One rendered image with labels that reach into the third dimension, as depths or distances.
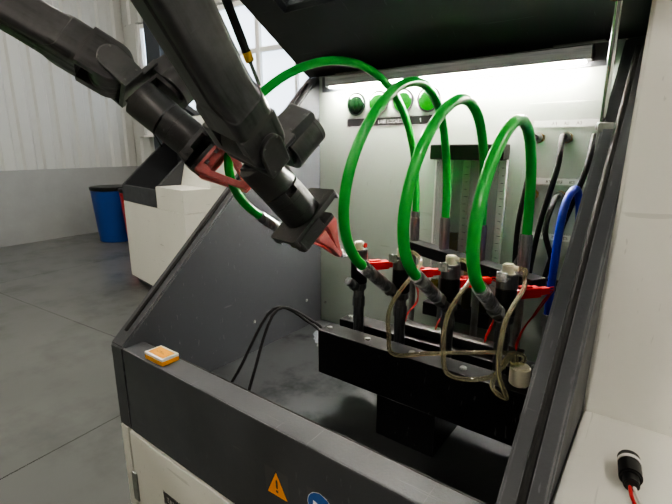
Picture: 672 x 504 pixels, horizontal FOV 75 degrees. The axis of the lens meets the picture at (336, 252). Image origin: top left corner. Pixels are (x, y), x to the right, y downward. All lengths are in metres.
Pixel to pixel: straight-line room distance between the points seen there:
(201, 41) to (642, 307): 0.54
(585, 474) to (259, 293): 0.71
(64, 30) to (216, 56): 0.31
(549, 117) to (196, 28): 0.63
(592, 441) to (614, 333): 0.13
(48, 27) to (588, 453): 0.81
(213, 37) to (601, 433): 0.56
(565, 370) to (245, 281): 0.67
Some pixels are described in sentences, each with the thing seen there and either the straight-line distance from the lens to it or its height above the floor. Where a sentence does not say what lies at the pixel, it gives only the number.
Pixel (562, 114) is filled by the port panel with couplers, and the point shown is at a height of 1.34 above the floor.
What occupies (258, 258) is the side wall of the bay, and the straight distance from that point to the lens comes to 0.98.
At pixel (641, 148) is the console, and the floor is 1.28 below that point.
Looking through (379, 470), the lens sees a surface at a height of 0.95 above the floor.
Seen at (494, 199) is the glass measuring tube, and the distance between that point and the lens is 0.88.
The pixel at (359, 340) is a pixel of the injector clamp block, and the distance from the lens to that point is 0.72.
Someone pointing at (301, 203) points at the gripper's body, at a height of 1.21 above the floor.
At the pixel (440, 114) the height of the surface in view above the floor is 1.32.
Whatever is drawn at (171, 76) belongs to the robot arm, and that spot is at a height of 1.38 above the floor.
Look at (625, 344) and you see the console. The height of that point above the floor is 1.06.
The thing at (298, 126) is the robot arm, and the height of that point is 1.31.
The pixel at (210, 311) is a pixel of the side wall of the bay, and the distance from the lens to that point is 0.93.
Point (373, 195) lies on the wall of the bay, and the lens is 1.03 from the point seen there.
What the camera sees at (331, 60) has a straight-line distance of 0.77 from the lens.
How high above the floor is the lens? 1.28
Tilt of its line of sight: 13 degrees down
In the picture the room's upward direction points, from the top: straight up
